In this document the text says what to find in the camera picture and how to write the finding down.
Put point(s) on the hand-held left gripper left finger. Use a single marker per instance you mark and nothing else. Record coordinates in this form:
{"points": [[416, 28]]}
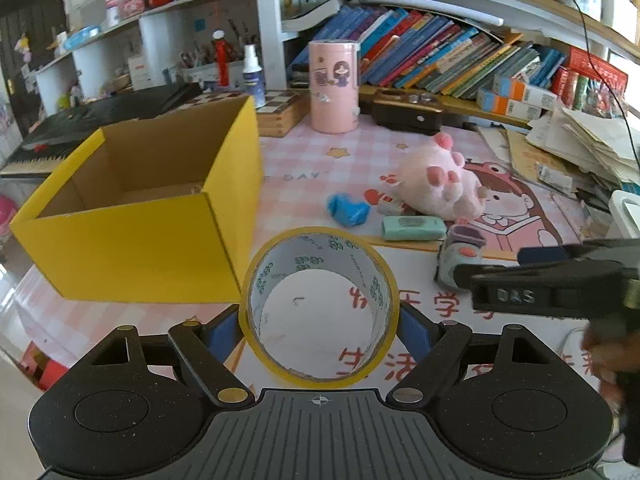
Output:
{"points": [[222, 335]]}

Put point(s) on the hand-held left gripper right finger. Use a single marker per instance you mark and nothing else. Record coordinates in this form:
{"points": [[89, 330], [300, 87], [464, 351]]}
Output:
{"points": [[417, 332]]}

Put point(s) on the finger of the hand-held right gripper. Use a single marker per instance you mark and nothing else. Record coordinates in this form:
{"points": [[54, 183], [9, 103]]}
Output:
{"points": [[525, 271], [542, 255]]}

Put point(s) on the grey toy car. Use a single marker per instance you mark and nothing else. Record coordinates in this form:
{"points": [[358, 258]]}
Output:
{"points": [[457, 250]]}

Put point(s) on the yellow tape roll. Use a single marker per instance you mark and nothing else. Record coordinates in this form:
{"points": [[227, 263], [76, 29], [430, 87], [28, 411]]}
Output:
{"points": [[272, 272]]}

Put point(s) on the green eraser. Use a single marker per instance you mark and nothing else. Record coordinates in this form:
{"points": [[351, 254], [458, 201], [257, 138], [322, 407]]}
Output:
{"points": [[412, 228]]}

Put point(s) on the pink plush toy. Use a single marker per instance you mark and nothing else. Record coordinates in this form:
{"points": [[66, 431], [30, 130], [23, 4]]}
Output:
{"points": [[440, 190]]}

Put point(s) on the yellow cardboard box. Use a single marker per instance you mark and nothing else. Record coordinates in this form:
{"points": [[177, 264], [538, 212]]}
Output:
{"points": [[125, 250]]}

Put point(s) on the pink checkered cloth desktop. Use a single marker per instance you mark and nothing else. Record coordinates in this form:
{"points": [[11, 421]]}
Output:
{"points": [[300, 160]]}

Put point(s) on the person's right hand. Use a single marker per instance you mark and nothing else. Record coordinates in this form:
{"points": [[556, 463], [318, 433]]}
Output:
{"points": [[602, 360]]}

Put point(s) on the printed cartoon desk mat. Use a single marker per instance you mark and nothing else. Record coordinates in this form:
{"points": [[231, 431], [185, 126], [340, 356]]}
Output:
{"points": [[415, 270]]}

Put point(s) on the white plastic stand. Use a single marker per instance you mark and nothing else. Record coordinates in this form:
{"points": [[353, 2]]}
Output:
{"points": [[627, 215]]}

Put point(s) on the brown kraft envelope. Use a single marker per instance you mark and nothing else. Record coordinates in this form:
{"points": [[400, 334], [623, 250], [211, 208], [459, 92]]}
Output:
{"points": [[530, 160]]}

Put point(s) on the stack of loose papers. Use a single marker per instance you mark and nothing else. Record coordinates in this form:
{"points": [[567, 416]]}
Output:
{"points": [[585, 140]]}

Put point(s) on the blue folded paper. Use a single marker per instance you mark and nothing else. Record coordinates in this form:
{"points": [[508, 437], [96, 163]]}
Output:
{"points": [[347, 210]]}

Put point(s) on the orange white carton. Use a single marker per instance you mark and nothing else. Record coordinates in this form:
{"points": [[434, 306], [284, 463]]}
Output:
{"points": [[502, 102], [525, 91]]}

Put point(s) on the red cardboard box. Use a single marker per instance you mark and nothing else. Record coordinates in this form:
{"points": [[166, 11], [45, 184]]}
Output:
{"points": [[40, 367]]}

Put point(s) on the red boxed book set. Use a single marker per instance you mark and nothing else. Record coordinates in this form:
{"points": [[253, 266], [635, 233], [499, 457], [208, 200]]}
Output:
{"points": [[595, 75]]}

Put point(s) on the dark brown wooden box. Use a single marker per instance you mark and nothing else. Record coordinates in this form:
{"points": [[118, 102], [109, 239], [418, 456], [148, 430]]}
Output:
{"points": [[405, 115]]}

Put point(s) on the wooden chess box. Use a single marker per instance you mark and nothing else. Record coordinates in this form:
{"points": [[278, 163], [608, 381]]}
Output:
{"points": [[280, 110]]}

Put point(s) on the row of slanted books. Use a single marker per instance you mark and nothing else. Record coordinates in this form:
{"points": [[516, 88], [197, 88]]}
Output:
{"points": [[425, 50]]}

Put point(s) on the pink backpack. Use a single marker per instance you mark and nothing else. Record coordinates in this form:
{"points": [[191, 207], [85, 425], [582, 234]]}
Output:
{"points": [[6, 215]]}

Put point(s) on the pink cylindrical canister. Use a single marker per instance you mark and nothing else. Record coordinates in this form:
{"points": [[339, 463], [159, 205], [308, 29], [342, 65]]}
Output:
{"points": [[332, 100]]}

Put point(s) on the white spray bottle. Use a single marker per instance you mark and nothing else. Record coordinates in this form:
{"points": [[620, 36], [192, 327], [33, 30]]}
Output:
{"points": [[254, 80]]}

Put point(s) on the black electronic keyboard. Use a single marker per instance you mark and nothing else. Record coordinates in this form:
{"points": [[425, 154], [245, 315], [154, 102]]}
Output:
{"points": [[75, 120]]}

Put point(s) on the white pen holder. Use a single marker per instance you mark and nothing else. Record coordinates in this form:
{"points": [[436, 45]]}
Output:
{"points": [[200, 70]]}

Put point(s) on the red white small box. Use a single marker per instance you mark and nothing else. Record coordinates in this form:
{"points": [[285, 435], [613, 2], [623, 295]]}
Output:
{"points": [[140, 71]]}

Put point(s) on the white side shelf unit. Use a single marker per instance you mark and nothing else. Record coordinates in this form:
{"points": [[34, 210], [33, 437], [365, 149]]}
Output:
{"points": [[100, 60]]}

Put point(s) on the white bookshelf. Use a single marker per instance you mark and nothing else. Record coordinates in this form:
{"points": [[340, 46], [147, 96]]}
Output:
{"points": [[270, 15]]}

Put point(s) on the blue tissue pack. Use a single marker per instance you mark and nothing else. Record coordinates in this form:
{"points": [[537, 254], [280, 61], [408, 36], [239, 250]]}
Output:
{"points": [[82, 37]]}

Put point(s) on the white lotion bottle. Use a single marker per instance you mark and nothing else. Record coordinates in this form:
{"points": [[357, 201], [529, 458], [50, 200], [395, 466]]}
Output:
{"points": [[113, 2]]}

